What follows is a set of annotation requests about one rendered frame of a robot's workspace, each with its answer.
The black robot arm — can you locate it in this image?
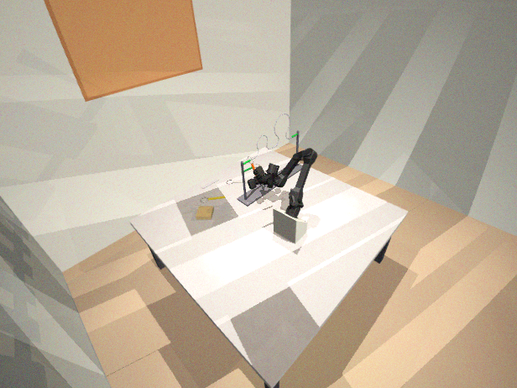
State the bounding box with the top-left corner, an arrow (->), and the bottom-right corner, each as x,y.
253,148 -> 318,218

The tan rectangular block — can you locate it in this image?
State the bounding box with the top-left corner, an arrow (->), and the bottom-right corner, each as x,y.
196,207 -> 214,219

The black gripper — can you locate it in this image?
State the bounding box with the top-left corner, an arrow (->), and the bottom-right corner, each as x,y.
247,173 -> 270,190

